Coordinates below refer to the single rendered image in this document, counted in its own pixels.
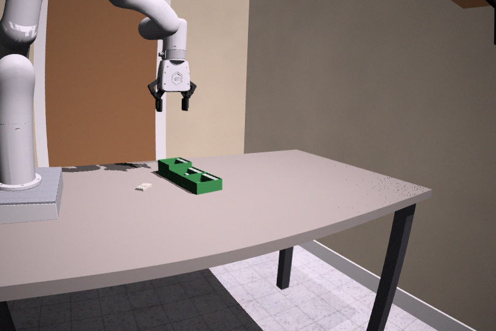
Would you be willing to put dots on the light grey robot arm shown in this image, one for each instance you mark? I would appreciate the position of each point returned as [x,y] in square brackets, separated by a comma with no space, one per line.
[18,30]

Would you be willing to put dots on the white domino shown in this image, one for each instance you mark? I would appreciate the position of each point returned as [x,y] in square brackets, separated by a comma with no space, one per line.
[143,187]

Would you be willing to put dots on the dark green bin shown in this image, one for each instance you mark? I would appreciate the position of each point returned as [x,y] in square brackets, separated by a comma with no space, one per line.
[196,181]

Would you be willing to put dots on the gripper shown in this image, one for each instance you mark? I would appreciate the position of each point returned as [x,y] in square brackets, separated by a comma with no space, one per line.
[173,76]

